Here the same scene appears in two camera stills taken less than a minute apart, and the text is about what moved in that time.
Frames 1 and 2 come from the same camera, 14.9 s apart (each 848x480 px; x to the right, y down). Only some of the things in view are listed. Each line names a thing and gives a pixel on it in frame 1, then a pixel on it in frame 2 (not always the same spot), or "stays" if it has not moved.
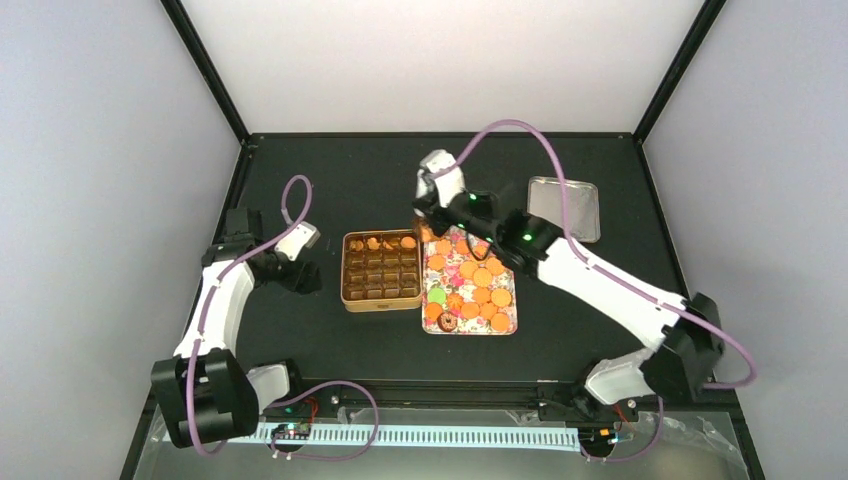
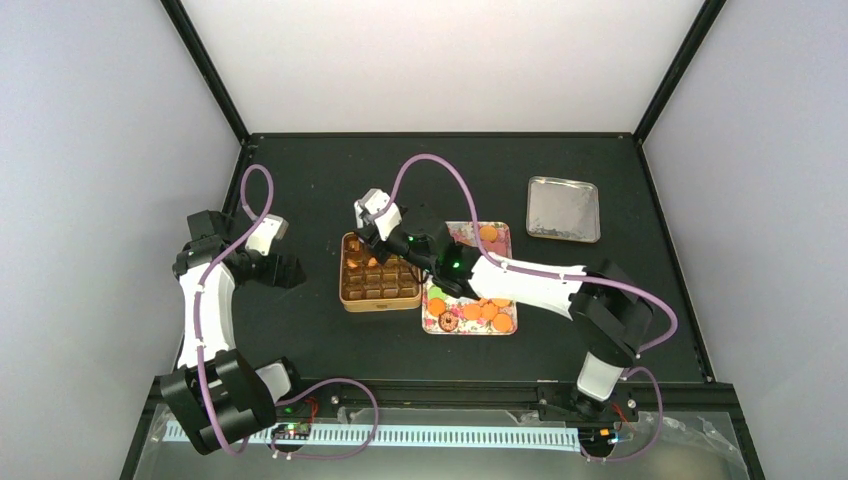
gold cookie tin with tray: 381,270 stays
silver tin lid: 544,200 stays
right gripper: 425,206 to 379,253
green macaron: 436,295 stays
